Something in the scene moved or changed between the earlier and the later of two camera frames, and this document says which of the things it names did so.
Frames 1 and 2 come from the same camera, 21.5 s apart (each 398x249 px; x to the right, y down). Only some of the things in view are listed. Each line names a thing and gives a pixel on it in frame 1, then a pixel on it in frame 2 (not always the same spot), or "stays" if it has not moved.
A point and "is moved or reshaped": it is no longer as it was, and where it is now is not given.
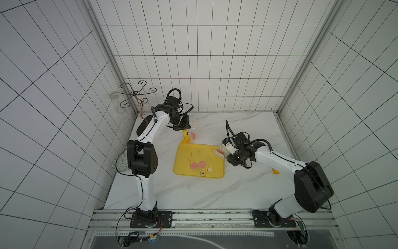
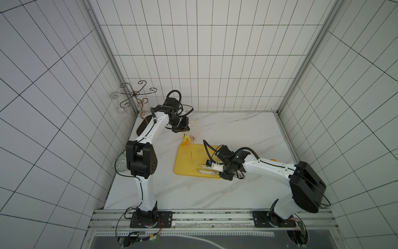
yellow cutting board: [199, 160] stays
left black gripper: [185, 125] stays
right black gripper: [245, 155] -> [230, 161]
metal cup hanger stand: [136, 94] stays
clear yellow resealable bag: [191, 135] stays
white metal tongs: [227, 149] is moved or reshaped
